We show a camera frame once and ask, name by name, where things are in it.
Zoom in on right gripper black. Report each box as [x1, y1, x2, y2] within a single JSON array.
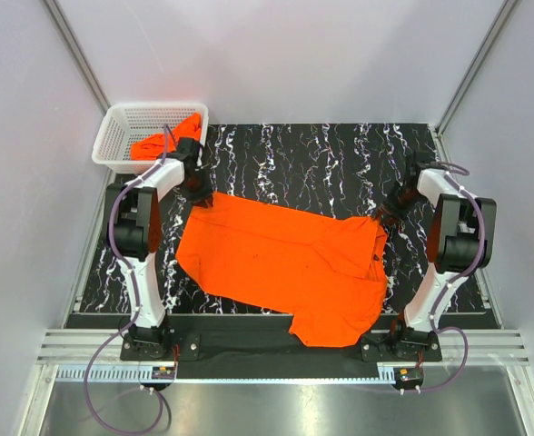
[[375, 182, 424, 225]]

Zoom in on orange t shirt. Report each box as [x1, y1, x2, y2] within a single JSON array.
[[176, 193, 388, 348]]

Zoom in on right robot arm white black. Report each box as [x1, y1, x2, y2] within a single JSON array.
[[374, 162, 497, 361]]

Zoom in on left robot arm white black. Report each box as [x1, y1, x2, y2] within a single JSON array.
[[101, 152, 213, 360]]

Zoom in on orange t shirts in basket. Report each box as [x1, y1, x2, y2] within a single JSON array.
[[130, 113, 202, 161]]

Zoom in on black marble pattern mat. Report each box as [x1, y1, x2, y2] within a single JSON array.
[[65, 123, 499, 329]]

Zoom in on white plastic basket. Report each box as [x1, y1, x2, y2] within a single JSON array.
[[92, 102, 209, 174]]

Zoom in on right connector box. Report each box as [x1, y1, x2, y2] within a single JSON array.
[[396, 367, 423, 382]]

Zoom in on connector box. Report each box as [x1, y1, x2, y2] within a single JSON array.
[[152, 366, 176, 380], [396, 367, 423, 382]]

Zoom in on left connector box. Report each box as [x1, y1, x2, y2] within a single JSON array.
[[152, 366, 176, 380]]

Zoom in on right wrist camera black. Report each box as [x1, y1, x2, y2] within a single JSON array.
[[406, 151, 437, 181]]

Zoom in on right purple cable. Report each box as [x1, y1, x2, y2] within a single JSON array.
[[352, 161, 486, 395]]

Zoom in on purple cable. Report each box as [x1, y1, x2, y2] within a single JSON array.
[[352, 161, 486, 395], [83, 123, 180, 436]]

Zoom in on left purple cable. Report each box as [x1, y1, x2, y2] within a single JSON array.
[[83, 123, 180, 436]]

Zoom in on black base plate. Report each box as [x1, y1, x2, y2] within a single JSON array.
[[121, 315, 442, 382]]

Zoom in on aluminium frame rail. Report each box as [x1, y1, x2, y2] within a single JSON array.
[[36, 329, 529, 384]]

